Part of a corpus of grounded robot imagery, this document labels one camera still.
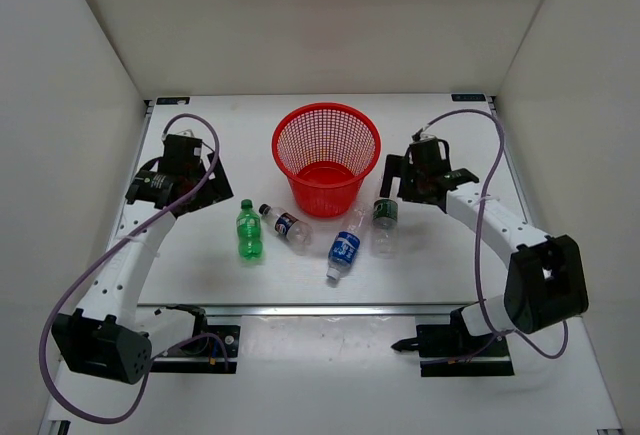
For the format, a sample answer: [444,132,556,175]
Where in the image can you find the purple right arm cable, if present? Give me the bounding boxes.
[424,108,570,360]

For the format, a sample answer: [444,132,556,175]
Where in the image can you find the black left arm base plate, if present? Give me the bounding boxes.
[151,316,241,375]

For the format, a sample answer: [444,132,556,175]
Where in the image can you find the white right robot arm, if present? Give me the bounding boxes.
[380,137,589,355]

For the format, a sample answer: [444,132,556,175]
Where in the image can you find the green plastic soda bottle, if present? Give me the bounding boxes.
[236,199,263,261]

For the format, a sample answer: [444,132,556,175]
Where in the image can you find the aluminium front table rail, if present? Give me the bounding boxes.
[137,302,531,317]

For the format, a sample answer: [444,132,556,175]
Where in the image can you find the clear blue-label water bottle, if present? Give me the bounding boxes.
[326,202,371,284]

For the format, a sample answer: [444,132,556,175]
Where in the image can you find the blue sticker left corner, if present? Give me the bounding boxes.
[155,96,190,105]

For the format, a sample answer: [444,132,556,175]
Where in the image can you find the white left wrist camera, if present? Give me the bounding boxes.
[178,129,195,138]

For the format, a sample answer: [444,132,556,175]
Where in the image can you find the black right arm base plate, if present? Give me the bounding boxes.
[391,309,515,378]

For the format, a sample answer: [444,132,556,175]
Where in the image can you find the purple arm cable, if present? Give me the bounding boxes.
[38,113,231,425]
[424,108,570,360]

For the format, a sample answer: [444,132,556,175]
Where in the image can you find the red mesh plastic bin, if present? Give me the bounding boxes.
[271,102,381,219]

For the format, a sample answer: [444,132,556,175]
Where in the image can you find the blue sticker right corner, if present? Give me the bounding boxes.
[451,93,486,103]

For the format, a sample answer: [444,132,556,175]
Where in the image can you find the clear Pepsi-label plastic bottle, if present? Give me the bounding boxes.
[259,204,313,249]

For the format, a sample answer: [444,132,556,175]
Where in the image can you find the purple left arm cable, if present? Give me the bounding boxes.
[38,113,231,425]

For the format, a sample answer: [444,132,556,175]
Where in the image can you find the clear green-label water bottle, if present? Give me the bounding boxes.
[372,198,398,257]

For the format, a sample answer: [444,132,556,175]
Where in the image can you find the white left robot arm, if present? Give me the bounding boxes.
[44,134,233,385]

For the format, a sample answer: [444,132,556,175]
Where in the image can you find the blue sticker corner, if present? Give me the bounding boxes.
[451,93,486,103]
[155,96,190,105]

